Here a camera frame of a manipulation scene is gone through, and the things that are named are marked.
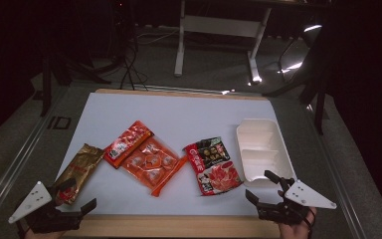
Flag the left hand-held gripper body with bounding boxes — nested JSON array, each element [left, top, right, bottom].
[[8, 180, 84, 233]]

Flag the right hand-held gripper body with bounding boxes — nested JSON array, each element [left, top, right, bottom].
[[257, 179, 337, 227]]

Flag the gold snack packet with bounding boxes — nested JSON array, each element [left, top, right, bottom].
[[51, 142, 105, 206]]

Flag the white foam tray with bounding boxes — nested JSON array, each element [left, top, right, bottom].
[[235, 118, 297, 187]]

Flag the black and red snack packet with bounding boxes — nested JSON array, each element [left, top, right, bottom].
[[183, 135, 244, 197]]

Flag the person's right hand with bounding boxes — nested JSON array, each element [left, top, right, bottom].
[[278, 206, 318, 239]]

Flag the person's left hand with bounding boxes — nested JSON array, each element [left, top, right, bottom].
[[23, 228, 66, 239]]

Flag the orange clear snack packet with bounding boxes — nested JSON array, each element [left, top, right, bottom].
[[102, 119, 189, 198]]

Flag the black chair base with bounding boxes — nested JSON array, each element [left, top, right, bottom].
[[263, 23, 331, 135]]

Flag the white table sheet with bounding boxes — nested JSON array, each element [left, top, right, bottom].
[[55, 92, 289, 216]]

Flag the black floor stand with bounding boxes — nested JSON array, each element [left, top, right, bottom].
[[39, 46, 127, 118]]

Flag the metal floor rail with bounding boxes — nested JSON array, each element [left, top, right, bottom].
[[0, 85, 69, 230], [305, 105, 367, 239]]

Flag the black floor cables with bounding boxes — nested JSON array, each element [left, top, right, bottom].
[[118, 41, 149, 92]]

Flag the white metal desk frame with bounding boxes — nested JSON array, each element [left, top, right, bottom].
[[173, 0, 332, 85]]

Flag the white floor cable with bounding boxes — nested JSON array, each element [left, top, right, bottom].
[[134, 27, 181, 47]]

